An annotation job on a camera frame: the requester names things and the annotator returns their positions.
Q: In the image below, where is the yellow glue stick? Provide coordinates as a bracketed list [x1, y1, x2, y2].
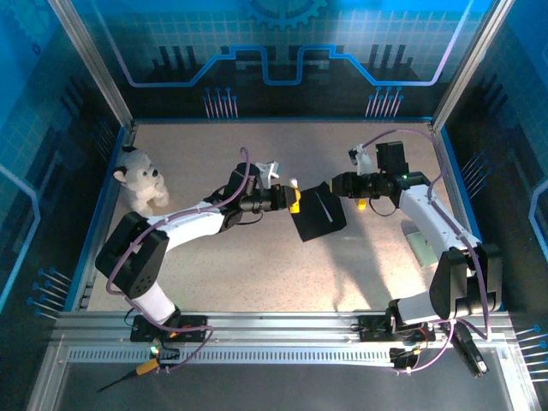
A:
[287, 177, 303, 214]

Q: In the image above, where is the black envelope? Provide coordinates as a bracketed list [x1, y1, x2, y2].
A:
[289, 181, 348, 243]

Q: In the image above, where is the grey white plush dog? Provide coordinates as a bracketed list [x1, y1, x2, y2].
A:
[112, 145, 170, 217]

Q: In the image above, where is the black handheld device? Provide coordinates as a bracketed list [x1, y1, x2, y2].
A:
[447, 323, 490, 378]

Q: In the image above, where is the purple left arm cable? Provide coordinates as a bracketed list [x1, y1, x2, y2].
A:
[104, 147, 215, 373]

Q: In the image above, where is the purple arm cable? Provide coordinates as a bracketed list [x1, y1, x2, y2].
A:
[104, 147, 215, 373]
[362, 128, 491, 374]

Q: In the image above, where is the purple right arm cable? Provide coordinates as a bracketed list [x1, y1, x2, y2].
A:
[362, 128, 491, 374]

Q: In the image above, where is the aluminium side rail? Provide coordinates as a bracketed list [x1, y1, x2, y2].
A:
[430, 126, 493, 312]
[70, 122, 138, 312]

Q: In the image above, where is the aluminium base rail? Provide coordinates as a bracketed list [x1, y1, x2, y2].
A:
[51, 311, 515, 346]

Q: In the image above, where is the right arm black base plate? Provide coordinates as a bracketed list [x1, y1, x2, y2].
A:
[357, 314, 438, 343]

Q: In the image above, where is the aluminium frame post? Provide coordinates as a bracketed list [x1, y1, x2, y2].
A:
[47, 0, 138, 129]
[430, 0, 517, 132]

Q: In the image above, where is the grey slotted cable duct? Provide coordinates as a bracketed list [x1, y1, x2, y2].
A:
[67, 348, 396, 365]

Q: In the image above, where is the black cable connector block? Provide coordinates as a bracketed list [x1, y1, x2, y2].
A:
[148, 342, 182, 366]
[388, 346, 420, 372]

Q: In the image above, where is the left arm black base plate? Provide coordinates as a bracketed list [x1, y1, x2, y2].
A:
[129, 314, 209, 343]

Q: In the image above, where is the yellow handled screwdriver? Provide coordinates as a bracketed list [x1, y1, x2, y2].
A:
[97, 358, 160, 393]

